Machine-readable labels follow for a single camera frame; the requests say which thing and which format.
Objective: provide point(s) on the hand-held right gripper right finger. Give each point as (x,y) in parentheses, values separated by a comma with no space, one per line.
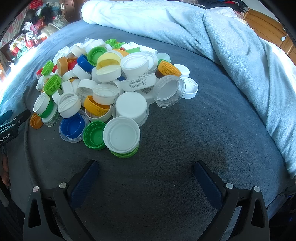
(208,183)

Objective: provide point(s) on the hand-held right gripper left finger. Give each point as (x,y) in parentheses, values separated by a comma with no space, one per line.
(84,183)

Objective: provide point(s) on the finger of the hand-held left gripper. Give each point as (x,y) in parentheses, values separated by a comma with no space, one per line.
(20,117)

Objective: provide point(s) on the pile of mixed bottle caps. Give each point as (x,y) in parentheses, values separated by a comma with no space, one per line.
(129,109)

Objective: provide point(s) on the large clear plastic cap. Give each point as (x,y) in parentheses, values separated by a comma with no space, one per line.
(166,88)

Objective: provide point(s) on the person's left hand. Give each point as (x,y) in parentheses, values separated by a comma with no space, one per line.
(5,169)

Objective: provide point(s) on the grey blue bed sheet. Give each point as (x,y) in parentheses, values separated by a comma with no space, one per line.
(173,143)

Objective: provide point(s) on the small white paper bag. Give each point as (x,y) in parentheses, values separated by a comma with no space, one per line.
(9,64)

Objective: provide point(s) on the printed shopping bag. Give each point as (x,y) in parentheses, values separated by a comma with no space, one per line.
(25,45)

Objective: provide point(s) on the pile of clothes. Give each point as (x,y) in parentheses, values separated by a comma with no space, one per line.
(46,11)

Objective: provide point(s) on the white duvet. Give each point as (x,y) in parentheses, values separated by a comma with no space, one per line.
(104,11)

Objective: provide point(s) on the light blue fleece blanket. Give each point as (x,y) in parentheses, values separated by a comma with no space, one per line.
(231,46)

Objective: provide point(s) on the wooden headboard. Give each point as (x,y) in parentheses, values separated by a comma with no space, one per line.
(266,23)

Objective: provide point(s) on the white wall charger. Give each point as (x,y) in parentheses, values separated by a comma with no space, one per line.
(283,38)

